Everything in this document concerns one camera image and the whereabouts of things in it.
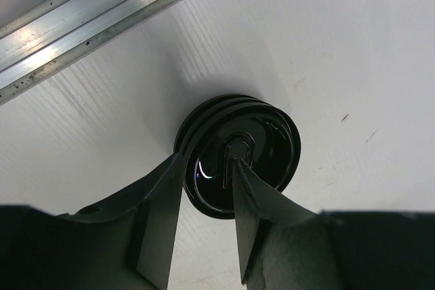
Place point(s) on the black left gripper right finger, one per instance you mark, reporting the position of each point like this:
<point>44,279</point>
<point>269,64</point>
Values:
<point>277,239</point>

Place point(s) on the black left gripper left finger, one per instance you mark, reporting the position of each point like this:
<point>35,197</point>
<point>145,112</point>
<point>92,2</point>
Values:
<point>126,240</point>

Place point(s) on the black plastic cup lid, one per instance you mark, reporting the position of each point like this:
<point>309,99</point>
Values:
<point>263,136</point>

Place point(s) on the black lid stack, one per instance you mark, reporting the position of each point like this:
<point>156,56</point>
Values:
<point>197,117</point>

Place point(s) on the aluminium table rail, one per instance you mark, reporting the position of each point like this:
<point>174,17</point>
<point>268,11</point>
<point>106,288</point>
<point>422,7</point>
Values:
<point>56,33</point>

